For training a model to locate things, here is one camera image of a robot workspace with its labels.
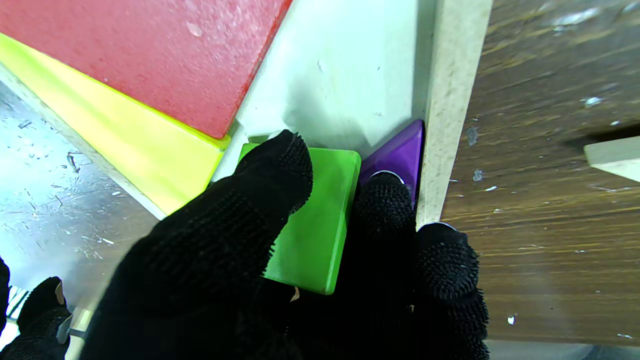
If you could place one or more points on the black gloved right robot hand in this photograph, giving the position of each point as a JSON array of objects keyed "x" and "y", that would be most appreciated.
[{"x": 35, "y": 320}]

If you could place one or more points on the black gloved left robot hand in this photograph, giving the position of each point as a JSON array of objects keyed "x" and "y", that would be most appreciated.
[{"x": 210, "y": 280}]

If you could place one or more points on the green square piece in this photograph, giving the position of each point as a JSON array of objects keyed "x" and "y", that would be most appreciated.
[{"x": 320, "y": 220}]

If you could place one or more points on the large yellow triangle piece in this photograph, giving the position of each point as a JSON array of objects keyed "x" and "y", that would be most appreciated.
[{"x": 125, "y": 135}]

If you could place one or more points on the purple triangle piece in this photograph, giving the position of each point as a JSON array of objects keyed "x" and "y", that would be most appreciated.
[{"x": 395, "y": 152}]

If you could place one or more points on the large red triangle piece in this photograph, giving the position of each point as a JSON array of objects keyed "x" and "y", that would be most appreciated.
[{"x": 140, "y": 50}]

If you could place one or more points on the square wooden tangram tray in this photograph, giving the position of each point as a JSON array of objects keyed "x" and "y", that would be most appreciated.
[{"x": 350, "y": 60}]

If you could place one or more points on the small beige triangle piece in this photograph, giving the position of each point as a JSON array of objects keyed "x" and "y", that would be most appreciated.
[{"x": 615, "y": 157}]

